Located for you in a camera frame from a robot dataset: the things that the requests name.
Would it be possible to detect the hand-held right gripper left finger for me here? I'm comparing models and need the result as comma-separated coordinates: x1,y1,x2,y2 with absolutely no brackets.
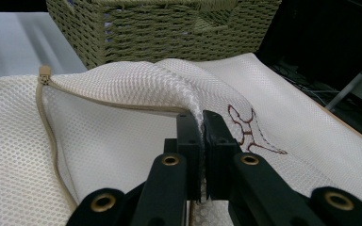
163,112,204,202

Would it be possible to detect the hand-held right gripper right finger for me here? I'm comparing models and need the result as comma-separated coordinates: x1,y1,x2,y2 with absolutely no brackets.
202,109,243,202

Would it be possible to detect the white mesh laundry bag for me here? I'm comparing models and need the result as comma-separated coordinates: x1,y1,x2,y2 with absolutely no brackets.
0,52,362,226

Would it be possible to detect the green woven basket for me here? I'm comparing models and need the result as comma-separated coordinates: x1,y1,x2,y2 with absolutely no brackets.
45,0,283,71

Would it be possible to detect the purple cloth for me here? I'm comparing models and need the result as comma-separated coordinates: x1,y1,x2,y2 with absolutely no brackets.
103,12,113,43

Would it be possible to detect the grey metal stand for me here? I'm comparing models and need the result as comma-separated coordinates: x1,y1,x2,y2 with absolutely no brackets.
324,54,362,111

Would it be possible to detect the bundle of floor cables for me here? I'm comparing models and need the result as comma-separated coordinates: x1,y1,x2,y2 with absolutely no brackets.
271,60,340,106

